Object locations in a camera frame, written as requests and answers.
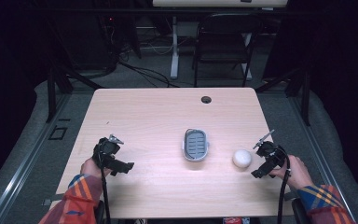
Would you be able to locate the red packet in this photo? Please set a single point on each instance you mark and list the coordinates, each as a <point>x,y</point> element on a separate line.
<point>231,221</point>

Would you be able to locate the white round soap bar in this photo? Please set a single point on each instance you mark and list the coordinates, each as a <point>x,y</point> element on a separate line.
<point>241,158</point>

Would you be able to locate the person's left hand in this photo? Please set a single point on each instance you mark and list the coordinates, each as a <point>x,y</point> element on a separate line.
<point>90,168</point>

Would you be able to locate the black folding chair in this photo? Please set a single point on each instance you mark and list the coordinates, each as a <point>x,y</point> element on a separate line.
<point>223,40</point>

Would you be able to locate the dark equipment with red light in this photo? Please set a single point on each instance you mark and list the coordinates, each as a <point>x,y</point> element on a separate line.
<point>90,40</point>

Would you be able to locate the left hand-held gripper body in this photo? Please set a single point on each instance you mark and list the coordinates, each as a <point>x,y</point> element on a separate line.
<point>107,155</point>

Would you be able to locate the person's right hand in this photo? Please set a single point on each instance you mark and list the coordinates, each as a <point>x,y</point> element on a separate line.
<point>296,174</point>

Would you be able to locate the white desk leg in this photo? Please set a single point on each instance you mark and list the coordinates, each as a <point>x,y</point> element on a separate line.
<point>174,53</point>
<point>248,59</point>

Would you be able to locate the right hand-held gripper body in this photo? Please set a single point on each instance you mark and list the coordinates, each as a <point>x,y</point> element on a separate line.
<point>272,157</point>

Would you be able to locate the grey soap dish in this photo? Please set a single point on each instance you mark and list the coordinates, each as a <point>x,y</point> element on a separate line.
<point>195,145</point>

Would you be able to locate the white desk top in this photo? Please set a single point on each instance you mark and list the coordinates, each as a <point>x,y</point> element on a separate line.
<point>217,2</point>

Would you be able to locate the black metal stand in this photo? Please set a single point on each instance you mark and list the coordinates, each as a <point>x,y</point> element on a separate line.
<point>52,93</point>
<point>306,96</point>

